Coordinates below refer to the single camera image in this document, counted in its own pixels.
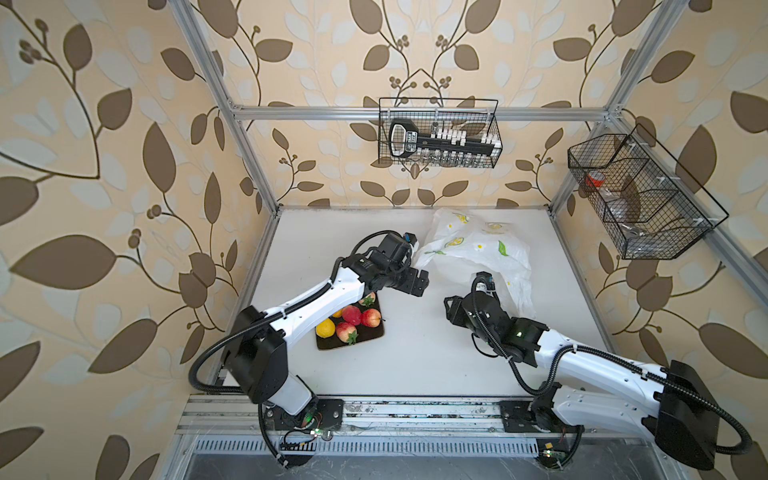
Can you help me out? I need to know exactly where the yellow fake lemon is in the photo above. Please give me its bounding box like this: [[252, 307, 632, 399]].
[[315, 318, 336, 339]]

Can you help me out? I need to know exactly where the black tool in basket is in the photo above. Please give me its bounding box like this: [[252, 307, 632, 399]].
[[385, 119, 502, 161]]

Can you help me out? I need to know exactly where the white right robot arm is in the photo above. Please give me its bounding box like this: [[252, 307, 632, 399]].
[[444, 291, 721, 471]]

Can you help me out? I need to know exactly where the dark square plate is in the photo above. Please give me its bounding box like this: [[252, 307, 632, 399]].
[[315, 296, 385, 351]]

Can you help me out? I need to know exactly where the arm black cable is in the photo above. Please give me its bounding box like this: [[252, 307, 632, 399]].
[[187, 229, 409, 395], [469, 272, 754, 469]]

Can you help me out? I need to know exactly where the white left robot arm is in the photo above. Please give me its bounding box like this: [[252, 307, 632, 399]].
[[223, 230, 429, 416]]

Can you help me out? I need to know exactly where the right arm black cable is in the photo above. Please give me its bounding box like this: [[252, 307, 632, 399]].
[[469, 272, 754, 469]]

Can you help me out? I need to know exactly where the red fake apple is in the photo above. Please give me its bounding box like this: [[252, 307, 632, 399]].
[[361, 308, 382, 328]]

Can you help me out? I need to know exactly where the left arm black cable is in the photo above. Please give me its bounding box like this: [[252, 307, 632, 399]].
[[187, 229, 409, 395]]

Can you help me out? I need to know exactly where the black wire basket right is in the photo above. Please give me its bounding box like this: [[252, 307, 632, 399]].
[[568, 124, 729, 260]]

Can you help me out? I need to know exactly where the white plastic bag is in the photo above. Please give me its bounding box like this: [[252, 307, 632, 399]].
[[413, 208, 536, 318]]

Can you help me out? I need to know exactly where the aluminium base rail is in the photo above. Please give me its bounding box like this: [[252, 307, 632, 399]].
[[176, 391, 652, 440]]

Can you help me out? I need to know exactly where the black wire basket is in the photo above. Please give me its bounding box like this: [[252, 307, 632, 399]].
[[568, 124, 729, 260], [378, 96, 503, 169]]

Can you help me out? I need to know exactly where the black wire basket back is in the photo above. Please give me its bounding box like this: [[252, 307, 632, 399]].
[[378, 96, 503, 169]]

